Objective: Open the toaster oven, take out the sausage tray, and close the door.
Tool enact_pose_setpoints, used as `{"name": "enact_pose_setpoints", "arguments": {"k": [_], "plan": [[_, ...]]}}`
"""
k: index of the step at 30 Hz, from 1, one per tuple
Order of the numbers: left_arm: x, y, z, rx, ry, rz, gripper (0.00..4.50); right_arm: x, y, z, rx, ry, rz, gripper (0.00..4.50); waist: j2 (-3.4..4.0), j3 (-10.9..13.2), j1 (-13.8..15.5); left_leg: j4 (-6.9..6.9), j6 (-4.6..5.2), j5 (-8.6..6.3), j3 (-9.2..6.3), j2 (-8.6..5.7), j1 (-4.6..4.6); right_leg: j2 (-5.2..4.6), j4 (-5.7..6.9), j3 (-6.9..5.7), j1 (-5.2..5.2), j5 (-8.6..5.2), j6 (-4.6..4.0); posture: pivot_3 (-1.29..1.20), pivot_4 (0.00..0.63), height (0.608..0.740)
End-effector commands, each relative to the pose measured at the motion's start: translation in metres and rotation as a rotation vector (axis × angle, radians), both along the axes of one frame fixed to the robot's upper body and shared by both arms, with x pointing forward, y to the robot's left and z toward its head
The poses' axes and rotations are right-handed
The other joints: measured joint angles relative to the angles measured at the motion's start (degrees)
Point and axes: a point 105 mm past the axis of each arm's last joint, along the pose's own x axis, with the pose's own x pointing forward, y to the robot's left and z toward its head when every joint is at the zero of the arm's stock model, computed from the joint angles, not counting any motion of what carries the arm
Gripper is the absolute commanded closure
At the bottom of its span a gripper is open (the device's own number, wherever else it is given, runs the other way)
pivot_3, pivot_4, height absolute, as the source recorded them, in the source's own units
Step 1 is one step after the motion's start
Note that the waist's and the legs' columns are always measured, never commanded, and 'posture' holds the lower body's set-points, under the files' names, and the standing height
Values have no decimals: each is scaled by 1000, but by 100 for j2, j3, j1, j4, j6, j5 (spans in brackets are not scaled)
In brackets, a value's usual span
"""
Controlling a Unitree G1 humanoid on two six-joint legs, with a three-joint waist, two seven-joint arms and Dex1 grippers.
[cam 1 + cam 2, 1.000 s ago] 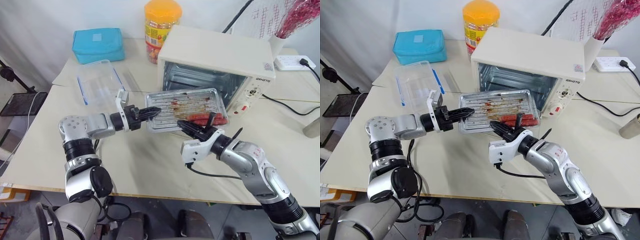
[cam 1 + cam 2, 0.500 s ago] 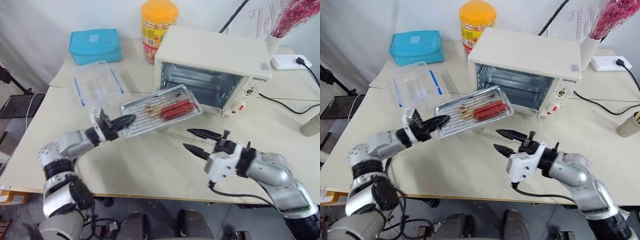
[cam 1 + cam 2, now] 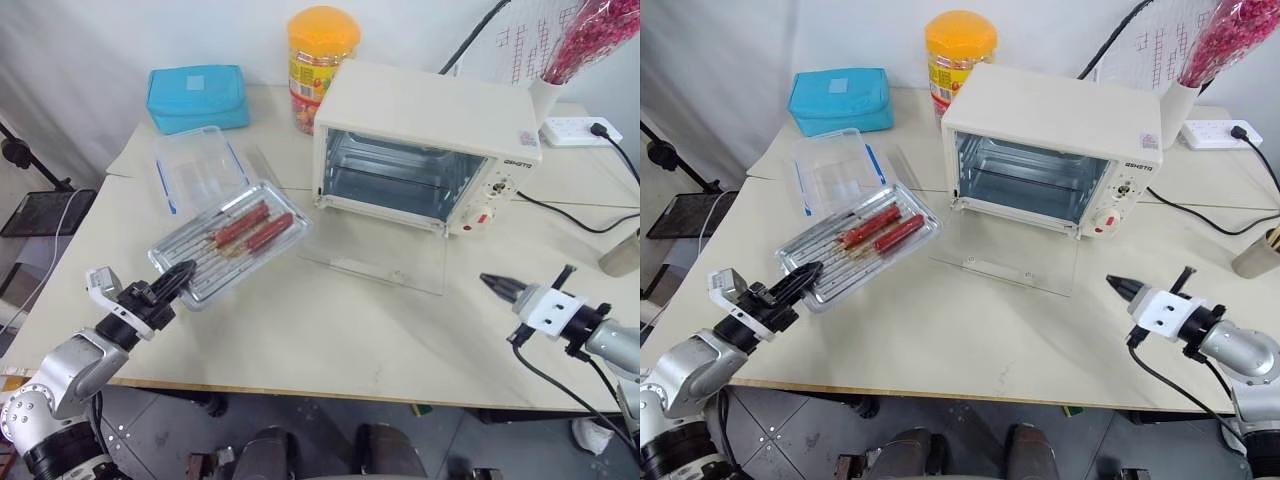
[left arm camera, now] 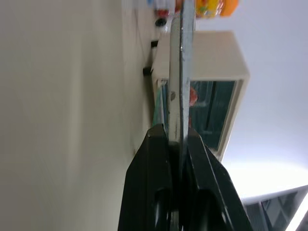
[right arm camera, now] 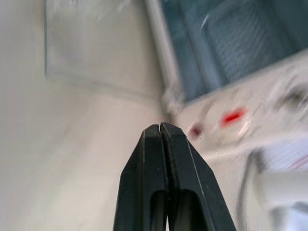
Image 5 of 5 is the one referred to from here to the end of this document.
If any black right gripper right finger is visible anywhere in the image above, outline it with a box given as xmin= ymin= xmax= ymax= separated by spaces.
xmin=161 ymin=123 xmax=237 ymax=231

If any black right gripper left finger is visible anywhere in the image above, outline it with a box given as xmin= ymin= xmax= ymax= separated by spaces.
xmin=113 ymin=123 xmax=169 ymax=231

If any white toaster oven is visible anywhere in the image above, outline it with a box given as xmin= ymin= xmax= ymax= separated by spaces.
xmin=144 ymin=0 xmax=308 ymax=174

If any blue-grey tray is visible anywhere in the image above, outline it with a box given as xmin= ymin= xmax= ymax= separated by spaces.
xmin=160 ymin=0 xmax=308 ymax=103

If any small dark red indicator light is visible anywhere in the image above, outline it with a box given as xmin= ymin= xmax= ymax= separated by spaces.
xmin=189 ymin=123 xmax=204 ymax=138

